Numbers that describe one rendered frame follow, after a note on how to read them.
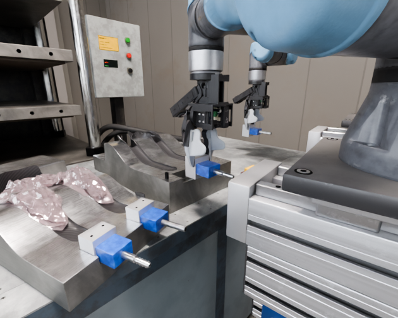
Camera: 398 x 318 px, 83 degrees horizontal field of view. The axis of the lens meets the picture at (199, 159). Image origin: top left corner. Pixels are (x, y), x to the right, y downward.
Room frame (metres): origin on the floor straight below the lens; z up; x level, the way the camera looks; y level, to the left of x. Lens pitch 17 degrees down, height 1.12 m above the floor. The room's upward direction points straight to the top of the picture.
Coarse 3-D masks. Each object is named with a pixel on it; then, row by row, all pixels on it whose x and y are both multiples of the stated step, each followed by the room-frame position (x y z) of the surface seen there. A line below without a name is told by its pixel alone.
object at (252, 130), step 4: (244, 124) 1.07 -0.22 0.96; (252, 124) 1.07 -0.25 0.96; (244, 128) 1.05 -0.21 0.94; (248, 128) 1.04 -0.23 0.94; (252, 128) 1.04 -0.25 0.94; (256, 128) 1.04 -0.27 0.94; (260, 128) 1.04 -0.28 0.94; (244, 132) 1.05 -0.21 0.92; (248, 132) 1.04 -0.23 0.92; (252, 132) 1.03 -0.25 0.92; (256, 132) 1.02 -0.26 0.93; (260, 132) 1.02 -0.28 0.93; (264, 132) 1.01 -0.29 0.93; (268, 132) 1.00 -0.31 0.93; (248, 136) 1.04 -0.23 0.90
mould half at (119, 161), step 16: (112, 144) 0.76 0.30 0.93; (144, 144) 0.81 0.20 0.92; (176, 144) 0.88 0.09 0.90; (96, 160) 0.86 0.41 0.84; (112, 160) 0.75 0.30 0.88; (128, 160) 0.70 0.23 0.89; (160, 160) 0.74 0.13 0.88; (176, 160) 0.73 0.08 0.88; (224, 160) 0.72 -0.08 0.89; (112, 176) 0.76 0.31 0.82; (128, 176) 0.68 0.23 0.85; (144, 176) 0.61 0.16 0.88; (160, 176) 0.57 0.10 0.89; (176, 176) 0.57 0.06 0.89; (144, 192) 0.62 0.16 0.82; (160, 192) 0.56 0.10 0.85; (176, 192) 0.55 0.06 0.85; (192, 192) 0.59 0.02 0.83; (208, 192) 0.64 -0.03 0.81; (176, 208) 0.55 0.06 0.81
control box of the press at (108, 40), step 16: (96, 16) 1.32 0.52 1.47; (96, 32) 1.31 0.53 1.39; (112, 32) 1.37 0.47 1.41; (128, 32) 1.44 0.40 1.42; (96, 48) 1.30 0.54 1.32; (112, 48) 1.37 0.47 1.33; (128, 48) 1.43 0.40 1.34; (96, 64) 1.29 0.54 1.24; (112, 64) 1.36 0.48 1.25; (128, 64) 1.43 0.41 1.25; (96, 80) 1.29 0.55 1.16; (112, 80) 1.35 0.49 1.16; (128, 80) 1.42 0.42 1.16; (96, 96) 1.29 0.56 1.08; (112, 96) 1.35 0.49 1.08; (128, 96) 1.42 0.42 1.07; (112, 112) 1.43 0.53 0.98
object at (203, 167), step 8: (200, 160) 0.53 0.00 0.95; (208, 160) 0.55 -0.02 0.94; (192, 168) 0.53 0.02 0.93; (200, 168) 0.51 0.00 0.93; (208, 168) 0.49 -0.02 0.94; (216, 168) 0.51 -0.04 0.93; (192, 176) 0.53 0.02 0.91; (200, 176) 0.53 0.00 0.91; (208, 176) 0.49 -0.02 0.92; (224, 176) 0.48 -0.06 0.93; (232, 176) 0.47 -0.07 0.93
